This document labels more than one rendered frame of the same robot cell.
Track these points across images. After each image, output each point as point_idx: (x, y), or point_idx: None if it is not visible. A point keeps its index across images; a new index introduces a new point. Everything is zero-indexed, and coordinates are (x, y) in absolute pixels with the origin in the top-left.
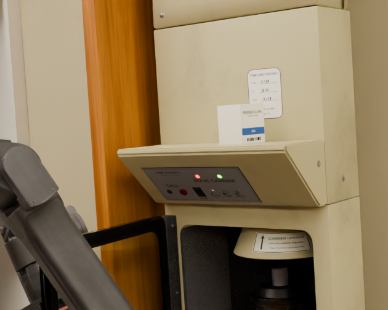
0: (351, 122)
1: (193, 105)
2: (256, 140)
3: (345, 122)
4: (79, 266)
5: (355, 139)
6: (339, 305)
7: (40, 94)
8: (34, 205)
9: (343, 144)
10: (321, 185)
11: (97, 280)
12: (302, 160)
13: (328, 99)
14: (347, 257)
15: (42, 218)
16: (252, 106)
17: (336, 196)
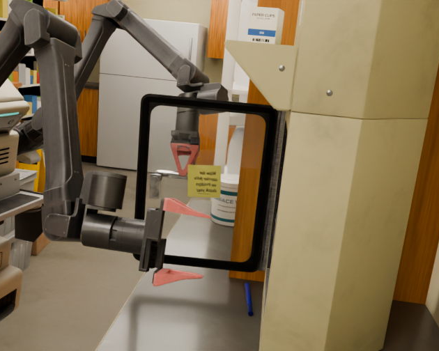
0: (366, 37)
1: (298, 15)
2: (263, 42)
3: (350, 35)
4: (47, 88)
5: (368, 57)
6: (290, 209)
7: None
8: (26, 44)
9: (341, 58)
10: (281, 90)
11: (51, 99)
12: (251, 59)
13: (318, 7)
14: (317, 171)
15: (42, 55)
16: (265, 10)
17: (310, 107)
